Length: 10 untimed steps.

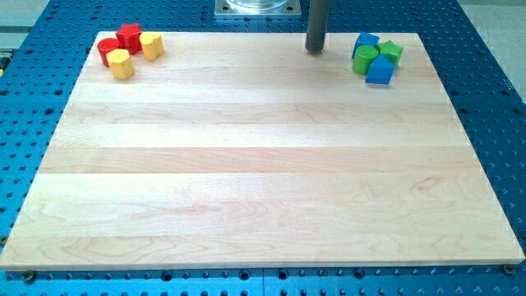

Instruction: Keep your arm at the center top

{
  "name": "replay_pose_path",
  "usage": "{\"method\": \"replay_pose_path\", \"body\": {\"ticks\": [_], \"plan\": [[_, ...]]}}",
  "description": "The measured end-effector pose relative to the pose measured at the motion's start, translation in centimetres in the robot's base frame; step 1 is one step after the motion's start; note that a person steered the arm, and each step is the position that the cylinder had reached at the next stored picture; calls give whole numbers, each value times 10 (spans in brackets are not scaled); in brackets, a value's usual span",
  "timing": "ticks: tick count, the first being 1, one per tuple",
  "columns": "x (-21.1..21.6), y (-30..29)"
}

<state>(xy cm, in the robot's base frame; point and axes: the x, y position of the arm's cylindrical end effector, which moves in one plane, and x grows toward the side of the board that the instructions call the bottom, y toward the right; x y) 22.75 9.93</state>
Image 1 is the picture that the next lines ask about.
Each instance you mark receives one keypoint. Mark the light wooden board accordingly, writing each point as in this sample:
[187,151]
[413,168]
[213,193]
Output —
[242,150]

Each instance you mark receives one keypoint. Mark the green cylinder block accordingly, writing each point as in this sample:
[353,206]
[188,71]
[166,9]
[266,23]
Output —
[363,58]

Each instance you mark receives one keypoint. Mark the blue pentagon block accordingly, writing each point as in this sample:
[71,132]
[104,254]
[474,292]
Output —
[380,71]

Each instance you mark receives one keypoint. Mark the blue cube block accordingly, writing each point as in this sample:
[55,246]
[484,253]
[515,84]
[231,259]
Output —
[365,39]

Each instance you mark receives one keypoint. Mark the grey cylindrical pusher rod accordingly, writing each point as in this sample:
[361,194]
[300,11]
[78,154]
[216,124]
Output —
[317,25]

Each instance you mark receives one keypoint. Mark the yellow heart block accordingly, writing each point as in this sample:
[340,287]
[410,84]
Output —
[152,45]

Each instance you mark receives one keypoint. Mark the green star block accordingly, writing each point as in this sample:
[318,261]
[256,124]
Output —
[391,50]

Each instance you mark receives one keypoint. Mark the yellow hexagon block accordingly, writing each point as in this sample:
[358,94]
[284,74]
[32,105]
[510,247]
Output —
[120,64]

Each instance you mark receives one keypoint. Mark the red star block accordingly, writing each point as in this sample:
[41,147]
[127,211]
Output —
[128,37]

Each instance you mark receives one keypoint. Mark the red cylinder block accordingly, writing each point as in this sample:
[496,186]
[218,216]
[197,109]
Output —
[105,46]

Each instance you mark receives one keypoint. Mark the brass bolt front left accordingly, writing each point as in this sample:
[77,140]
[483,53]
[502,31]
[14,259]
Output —
[29,276]

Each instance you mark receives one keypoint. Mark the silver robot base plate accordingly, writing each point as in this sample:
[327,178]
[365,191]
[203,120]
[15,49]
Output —
[238,8]

